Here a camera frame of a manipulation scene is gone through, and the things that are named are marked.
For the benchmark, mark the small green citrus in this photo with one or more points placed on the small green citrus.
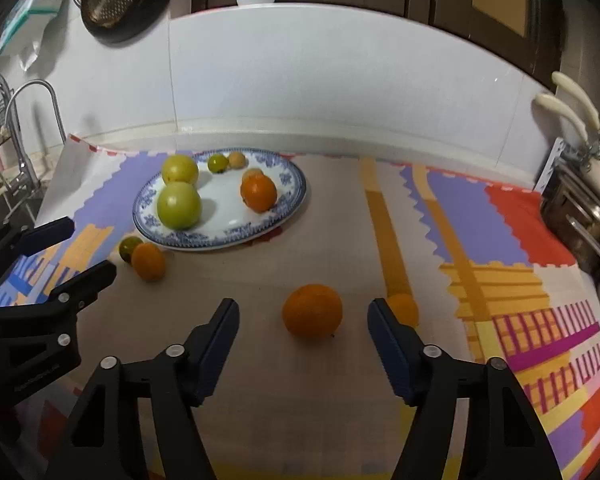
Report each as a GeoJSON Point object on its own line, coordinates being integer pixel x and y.
{"type": "Point", "coordinates": [218, 163]}
{"type": "Point", "coordinates": [125, 249]}

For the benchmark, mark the black frying pan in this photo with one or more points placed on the black frying pan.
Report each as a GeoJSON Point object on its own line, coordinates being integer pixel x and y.
{"type": "Point", "coordinates": [149, 15]}

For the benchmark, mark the yellow-green round fruit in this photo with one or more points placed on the yellow-green round fruit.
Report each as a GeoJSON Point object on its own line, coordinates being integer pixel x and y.
{"type": "Point", "coordinates": [179, 169]}

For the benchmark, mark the colourful patterned mat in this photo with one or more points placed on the colourful patterned mat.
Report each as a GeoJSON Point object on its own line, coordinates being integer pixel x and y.
{"type": "Point", "coordinates": [330, 240]}

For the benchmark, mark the metal dish rack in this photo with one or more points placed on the metal dish rack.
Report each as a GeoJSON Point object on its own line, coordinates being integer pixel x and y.
{"type": "Point", "coordinates": [580, 230]}

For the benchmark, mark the green white tissue pack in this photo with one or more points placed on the green white tissue pack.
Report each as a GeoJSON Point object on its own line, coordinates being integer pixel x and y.
{"type": "Point", "coordinates": [32, 7]}

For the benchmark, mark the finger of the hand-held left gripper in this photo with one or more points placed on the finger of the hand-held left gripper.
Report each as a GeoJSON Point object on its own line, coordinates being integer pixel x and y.
{"type": "Point", "coordinates": [92, 280]}
{"type": "Point", "coordinates": [49, 232]}

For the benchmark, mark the gooseneck faucet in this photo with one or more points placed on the gooseneck faucet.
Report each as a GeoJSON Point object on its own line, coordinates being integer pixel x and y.
{"type": "Point", "coordinates": [34, 84]}

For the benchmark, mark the tan round fruit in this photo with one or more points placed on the tan round fruit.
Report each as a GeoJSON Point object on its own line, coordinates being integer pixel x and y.
{"type": "Point", "coordinates": [237, 159]}

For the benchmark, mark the large orange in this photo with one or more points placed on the large orange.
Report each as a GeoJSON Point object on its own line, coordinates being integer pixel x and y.
{"type": "Point", "coordinates": [312, 311]}
{"type": "Point", "coordinates": [258, 193]}

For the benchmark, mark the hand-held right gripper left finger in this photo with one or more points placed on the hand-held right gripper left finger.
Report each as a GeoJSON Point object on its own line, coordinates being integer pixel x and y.
{"type": "Point", "coordinates": [217, 350]}

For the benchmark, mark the green apple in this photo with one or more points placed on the green apple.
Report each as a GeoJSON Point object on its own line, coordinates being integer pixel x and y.
{"type": "Point", "coordinates": [178, 206]}

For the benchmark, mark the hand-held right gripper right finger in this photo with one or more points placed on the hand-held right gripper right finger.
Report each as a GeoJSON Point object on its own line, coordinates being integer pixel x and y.
{"type": "Point", "coordinates": [390, 350]}

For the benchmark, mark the chrome kitchen faucet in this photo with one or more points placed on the chrome kitchen faucet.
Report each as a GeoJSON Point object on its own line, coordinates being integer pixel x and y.
{"type": "Point", "coordinates": [22, 170]}

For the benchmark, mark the blue rimmed white plate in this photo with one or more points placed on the blue rimmed white plate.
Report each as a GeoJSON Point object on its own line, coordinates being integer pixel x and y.
{"type": "Point", "coordinates": [219, 225]}

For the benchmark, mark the small orange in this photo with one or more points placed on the small orange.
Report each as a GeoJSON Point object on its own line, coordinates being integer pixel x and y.
{"type": "Point", "coordinates": [148, 262]}
{"type": "Point", "coordinates": [252, 173]}
{"type": "Point", "coordinates": [404, 308]}

